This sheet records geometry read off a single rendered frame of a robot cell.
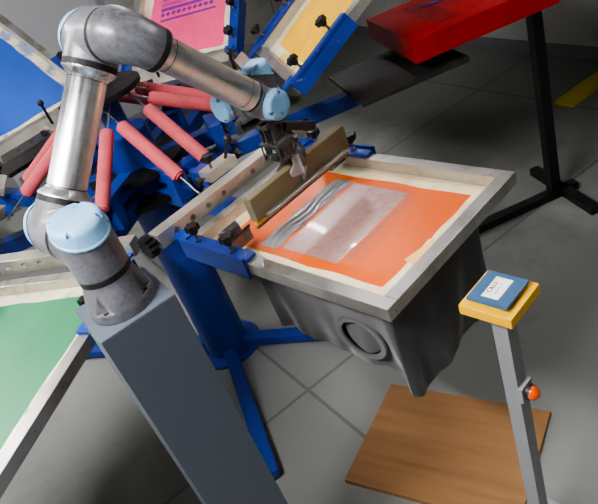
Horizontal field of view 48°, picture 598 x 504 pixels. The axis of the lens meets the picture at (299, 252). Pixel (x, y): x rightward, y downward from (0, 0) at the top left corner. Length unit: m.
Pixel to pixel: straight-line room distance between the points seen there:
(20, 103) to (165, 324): 2.07
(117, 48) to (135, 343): 0.60
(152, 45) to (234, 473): 1.04
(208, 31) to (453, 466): 2.14
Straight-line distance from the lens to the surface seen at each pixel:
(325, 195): 2.06
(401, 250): 1.73
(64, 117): 1.51
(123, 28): 1.42
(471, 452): 2.44
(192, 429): 1.64
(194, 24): 3.34
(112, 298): 1.43
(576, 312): 2.88
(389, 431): 2.55
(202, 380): 1.58
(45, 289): 2.27
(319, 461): 2.58
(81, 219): 1.39
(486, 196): 1.80
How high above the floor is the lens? 1.96
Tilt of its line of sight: 33 degrees down
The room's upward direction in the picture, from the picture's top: 21 degrees counter-clockwise
